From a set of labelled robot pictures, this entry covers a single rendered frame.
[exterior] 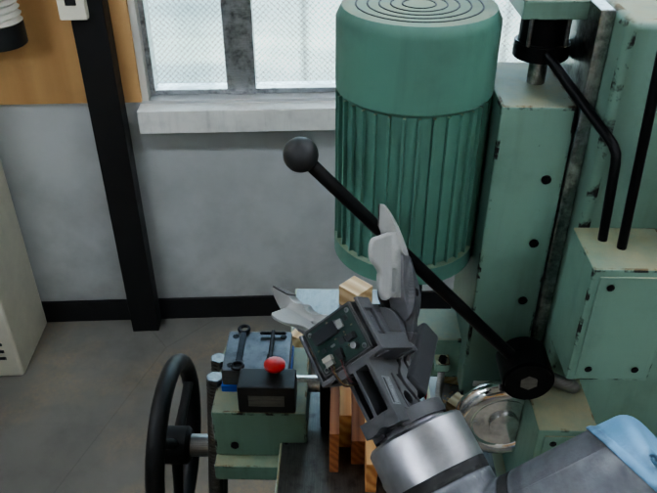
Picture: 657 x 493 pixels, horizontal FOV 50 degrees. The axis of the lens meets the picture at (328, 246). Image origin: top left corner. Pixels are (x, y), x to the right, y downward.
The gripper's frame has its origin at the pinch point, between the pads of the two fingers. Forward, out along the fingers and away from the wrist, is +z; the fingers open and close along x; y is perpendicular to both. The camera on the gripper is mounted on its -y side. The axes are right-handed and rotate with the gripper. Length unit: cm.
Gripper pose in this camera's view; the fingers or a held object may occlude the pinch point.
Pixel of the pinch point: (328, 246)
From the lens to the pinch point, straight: 72.6
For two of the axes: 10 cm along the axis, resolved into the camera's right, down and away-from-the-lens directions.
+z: -4.3, -8.2, 3.8
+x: -7.3, 5.6, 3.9
